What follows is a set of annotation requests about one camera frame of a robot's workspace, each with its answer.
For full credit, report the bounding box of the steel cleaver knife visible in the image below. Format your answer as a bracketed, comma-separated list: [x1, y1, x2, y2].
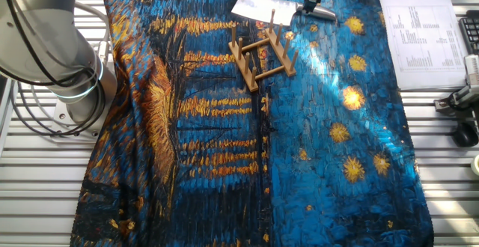
[231, 0, 338, 27]

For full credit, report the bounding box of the wooden peg rack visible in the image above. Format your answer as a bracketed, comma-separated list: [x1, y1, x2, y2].
[228, 8, 300, 93]

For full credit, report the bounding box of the printed paper sheet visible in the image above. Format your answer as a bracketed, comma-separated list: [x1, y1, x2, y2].
[378, 0, 469, 91]

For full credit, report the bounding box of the black keyboard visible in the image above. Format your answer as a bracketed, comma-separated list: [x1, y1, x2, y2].
[458, 10, 479, 56]

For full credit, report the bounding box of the starry night painting cloth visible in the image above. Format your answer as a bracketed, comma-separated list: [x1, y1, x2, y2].
[70, 0, 435, 247]

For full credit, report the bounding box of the black computer mouse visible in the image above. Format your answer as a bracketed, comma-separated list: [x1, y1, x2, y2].
[451, 121, 479, 149]

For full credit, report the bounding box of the aluminium mount bracket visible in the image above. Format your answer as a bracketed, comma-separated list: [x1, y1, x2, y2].
[433, 84, 479, 115]

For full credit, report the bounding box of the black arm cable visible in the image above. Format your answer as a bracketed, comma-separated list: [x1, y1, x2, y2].
[0, 0, 109, 138]

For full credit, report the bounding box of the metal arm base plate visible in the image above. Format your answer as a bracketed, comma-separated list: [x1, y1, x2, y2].
[50, 97, 106, 144]

